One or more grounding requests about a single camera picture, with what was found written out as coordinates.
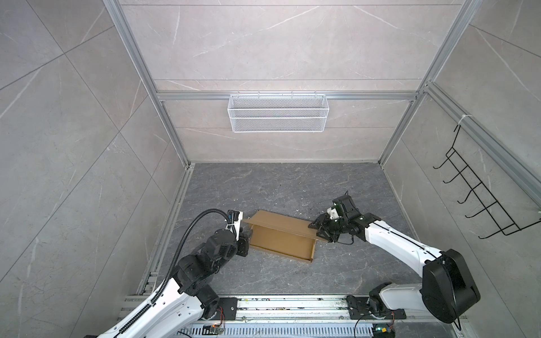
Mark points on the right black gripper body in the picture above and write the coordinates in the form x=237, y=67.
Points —
x=331, y=229

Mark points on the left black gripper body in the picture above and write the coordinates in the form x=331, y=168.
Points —
x=241, y=246

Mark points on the brown cardboard box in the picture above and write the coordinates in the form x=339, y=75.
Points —
x=283, y=236

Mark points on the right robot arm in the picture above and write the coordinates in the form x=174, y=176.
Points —
x=447, y=288

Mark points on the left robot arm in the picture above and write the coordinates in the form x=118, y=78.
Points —
x=187, y=296

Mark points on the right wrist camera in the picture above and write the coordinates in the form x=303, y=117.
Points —
x=335, y=212

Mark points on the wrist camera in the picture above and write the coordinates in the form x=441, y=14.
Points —
x=234, y=222
x=335, y=212

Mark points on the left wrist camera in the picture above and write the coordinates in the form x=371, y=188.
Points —
x=234, y=222

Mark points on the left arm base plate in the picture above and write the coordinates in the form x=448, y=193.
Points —
x=227, y=309

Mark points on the aluminium mounting rail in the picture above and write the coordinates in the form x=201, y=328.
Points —
x=323, y=307

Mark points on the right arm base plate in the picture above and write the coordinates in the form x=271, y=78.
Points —
x=366, y=308

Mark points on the white wire mesh basket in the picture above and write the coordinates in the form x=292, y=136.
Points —
x=260, y=113

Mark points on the black wire hook rack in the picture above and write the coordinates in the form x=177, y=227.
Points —
x=479, y=191

